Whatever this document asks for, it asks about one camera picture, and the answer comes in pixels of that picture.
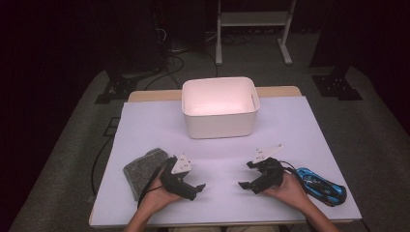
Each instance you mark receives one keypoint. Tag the blue and black toy car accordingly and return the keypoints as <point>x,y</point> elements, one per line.
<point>335,191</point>

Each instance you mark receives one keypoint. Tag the white plastic bin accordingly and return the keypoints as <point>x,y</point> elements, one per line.
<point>219,125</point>

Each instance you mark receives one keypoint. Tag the black stand base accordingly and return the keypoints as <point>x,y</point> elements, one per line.
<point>336,87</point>
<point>117,90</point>

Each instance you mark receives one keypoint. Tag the grey fluffy towel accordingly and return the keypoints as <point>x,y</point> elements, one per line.
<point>138,174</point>

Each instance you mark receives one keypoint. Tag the person's left hand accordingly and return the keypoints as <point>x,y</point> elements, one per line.
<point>158,198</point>

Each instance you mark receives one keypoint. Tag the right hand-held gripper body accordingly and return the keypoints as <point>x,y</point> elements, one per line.
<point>272,175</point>

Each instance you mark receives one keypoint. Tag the person's right hand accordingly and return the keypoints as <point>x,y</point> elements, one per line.
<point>291,191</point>

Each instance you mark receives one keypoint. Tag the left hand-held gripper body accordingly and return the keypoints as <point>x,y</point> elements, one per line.
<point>175,180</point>

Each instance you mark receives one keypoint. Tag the white metal stand frame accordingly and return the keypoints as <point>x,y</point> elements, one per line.
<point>254,18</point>

